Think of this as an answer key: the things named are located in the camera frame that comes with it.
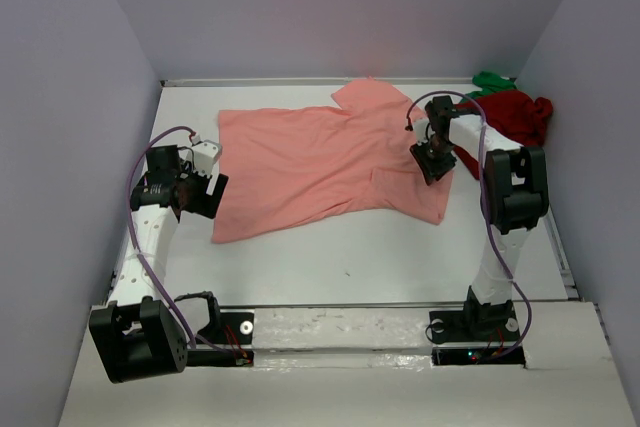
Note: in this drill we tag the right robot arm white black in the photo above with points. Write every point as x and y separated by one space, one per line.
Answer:
513 199

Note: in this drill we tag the green t shirt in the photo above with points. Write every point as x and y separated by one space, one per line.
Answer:
487 83

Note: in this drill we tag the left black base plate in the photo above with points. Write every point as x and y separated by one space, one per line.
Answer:
227 344

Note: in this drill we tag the red t shirt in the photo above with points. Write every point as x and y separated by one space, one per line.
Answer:
517 116

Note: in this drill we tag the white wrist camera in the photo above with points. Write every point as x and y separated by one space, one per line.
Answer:
205 156
420 129

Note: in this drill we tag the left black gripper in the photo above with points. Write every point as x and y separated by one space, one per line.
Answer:
213 194

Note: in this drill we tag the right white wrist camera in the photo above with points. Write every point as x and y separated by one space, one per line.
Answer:
420 129

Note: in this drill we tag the aluminium rail front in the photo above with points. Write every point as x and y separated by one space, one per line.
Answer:
430 305

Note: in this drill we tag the pink t shirt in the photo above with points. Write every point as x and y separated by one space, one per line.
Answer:
291 167

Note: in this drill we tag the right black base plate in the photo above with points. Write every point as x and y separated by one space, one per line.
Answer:
454 344

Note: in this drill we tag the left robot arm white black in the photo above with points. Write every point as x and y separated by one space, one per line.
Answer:
142 331

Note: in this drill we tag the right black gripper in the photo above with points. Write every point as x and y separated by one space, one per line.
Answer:
433 165

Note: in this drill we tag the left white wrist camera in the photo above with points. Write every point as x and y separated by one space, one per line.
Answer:
205 156

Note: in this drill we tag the aluminium rail back edge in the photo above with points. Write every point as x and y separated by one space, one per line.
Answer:
306 81

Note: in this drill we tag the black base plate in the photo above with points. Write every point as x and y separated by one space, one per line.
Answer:
454 344
227 344

